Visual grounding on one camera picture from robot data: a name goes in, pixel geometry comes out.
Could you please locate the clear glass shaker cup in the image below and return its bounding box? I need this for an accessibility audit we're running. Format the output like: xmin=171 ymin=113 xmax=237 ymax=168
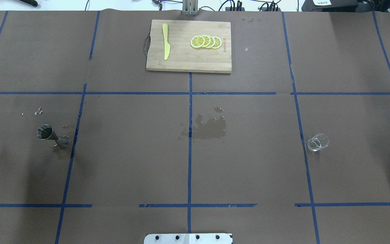
xmin=307 ymin=133 xmax=330 ymax=152

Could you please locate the steel jigger measuring cup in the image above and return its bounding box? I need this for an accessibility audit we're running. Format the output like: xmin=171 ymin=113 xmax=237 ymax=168
xmin=37 ymin=124 xmax=70 ymax=149

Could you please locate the wooden cutting board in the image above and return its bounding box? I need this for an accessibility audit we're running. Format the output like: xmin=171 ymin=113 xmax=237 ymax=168
xmin=146 ymin=19 xmax=232 ymax=74

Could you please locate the yellow plastic knife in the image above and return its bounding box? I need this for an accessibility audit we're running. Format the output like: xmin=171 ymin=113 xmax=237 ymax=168
xmin=161 ymin=23 xmax=171 ymax=61

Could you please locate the black power box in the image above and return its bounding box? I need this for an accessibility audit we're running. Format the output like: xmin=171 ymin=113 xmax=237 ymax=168
xmin=301 ymin=0 xmax=375 ymax=13

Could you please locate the aluminium frame post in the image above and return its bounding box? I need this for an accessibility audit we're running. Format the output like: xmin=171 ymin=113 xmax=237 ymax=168
xmin=182 ymin=0 xmax=199 ymax=16

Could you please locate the white pedestal column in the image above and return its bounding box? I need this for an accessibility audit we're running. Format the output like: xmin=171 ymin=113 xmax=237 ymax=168
xmin=144 ymin=233 xmax=233 ymax=244

